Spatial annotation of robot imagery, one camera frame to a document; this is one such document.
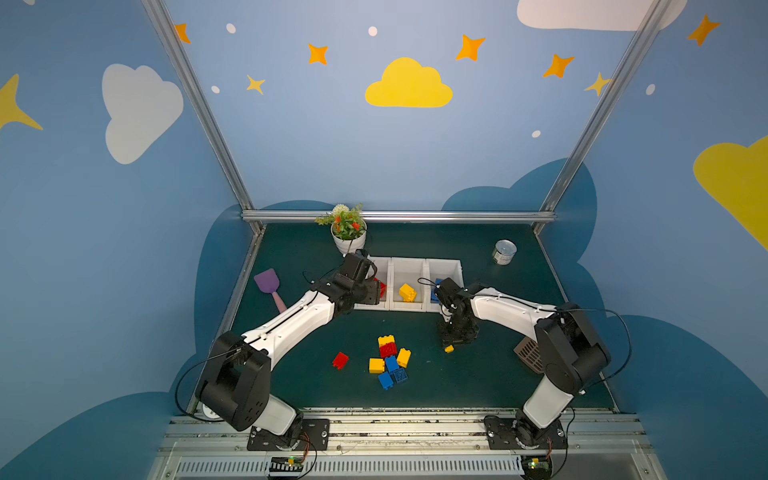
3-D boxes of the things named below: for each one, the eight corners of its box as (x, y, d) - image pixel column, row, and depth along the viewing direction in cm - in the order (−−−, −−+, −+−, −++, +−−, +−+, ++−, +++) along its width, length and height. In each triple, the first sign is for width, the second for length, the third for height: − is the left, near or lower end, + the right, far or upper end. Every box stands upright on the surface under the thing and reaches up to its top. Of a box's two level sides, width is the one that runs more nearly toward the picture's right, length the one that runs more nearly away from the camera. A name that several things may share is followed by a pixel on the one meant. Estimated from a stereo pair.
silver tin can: (494, 264, 112) (498, 254, 108) (489, 249, 117) (494, 239, 113) (514, 264, 113) (519, 254, 108) (508, 249, 117) (513, 239, 113)
